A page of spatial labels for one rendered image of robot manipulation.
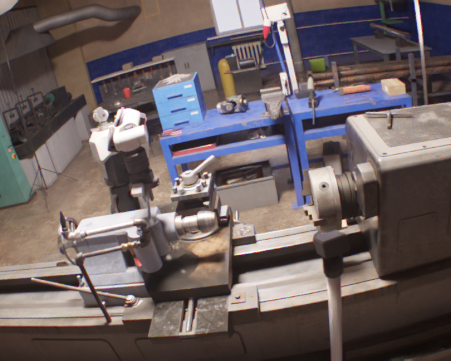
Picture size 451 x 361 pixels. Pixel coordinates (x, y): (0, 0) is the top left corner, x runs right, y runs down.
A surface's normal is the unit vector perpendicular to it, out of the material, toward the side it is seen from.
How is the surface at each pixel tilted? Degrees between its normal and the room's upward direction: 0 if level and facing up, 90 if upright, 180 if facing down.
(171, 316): 0
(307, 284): 0
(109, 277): 61
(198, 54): 90
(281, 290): 0
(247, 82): 90
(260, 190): 90
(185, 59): 90
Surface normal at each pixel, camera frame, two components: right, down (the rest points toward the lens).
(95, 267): -0.09, 0.07
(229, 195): 0.04, 0.46
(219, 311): -0.21, -0.86
